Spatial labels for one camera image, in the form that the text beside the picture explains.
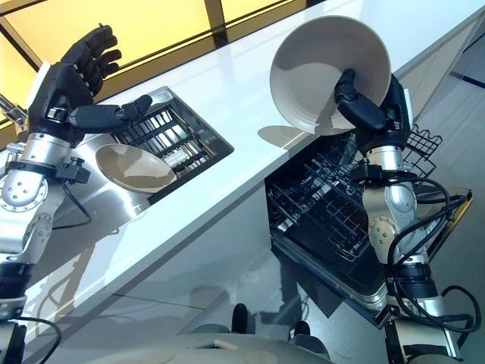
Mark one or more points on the dark robot foot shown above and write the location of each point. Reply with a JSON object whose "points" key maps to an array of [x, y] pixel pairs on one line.
{"points": [[302, 329], [239, 316]]}

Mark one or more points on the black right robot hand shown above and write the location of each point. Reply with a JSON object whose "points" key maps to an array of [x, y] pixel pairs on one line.
{"points": [[373, 117]]}

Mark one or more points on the open dishwasher door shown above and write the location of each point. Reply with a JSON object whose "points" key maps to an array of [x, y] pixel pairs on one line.
{"points": [[379, 277]]}

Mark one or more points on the dark robot left foot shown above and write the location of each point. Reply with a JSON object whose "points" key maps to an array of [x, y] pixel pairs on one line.
{"points": [[239, 316]]}

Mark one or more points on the beige shallow bowl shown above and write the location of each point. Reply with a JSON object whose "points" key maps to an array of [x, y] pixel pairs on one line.
{"points": [[134, 168]]}

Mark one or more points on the dark robot right foot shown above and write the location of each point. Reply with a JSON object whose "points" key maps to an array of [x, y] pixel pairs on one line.
{"points": [[302, 329]]}

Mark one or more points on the stainless steel sink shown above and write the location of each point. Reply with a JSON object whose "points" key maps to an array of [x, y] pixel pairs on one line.
{"points": [[113, 182]]}

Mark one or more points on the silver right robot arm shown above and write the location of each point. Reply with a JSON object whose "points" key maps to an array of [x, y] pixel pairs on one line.
{"points": [[398, 212]]}

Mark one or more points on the large white plate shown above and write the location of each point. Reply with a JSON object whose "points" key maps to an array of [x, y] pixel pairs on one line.
{"points": [[322, 68]]}

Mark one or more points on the silver robot torso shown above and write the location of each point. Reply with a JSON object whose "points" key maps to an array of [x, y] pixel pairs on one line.
{"points": [[227, 347]]}

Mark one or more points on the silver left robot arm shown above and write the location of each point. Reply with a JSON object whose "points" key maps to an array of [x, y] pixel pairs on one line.
{"points": [[28, 189]]}

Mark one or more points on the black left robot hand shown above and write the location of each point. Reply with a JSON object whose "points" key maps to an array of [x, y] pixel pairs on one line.
{"points": [[64, 95]]}

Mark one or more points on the black sink drying rack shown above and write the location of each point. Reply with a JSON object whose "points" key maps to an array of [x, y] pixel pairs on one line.
{"points": [[166, 132]]}

